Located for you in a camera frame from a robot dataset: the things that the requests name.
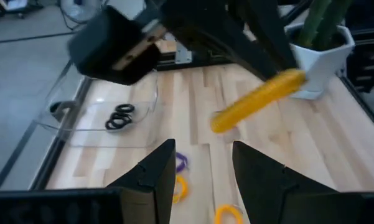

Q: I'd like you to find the purple spring keychain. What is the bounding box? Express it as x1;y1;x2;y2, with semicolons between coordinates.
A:
175;152;189;174

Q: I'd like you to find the white floor fan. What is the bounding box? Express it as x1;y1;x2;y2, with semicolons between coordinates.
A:
57;0;108;24

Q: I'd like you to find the black spring keychain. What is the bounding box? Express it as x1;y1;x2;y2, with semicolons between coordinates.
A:
115;103;136;114
105;111;133;131

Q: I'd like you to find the clear plastic bin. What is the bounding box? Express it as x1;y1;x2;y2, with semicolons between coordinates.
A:
34;70;159;149

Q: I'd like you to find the black metal rack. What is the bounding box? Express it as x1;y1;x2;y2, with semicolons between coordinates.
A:
345;0;374;94

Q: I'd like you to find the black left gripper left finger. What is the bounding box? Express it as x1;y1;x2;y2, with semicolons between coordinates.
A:
107;138;177;224

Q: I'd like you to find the potted cactus in white pot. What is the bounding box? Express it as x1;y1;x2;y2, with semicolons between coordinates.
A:
284;0;356;100

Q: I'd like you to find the yellow spring keychain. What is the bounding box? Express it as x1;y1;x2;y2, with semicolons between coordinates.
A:
214;204;243;224
173;175;189;205
210;68;307;134

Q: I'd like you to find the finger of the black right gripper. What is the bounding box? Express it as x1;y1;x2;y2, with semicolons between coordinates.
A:
233;0;298;72
161;0;279;80

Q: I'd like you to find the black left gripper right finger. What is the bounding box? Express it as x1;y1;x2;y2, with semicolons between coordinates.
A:
231;141;342;224

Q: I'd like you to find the silver metal bracket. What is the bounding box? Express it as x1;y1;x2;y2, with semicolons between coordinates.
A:
175;42;193;65

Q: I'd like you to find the black equipment cart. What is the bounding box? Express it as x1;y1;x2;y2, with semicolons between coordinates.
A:
0;0;44;21

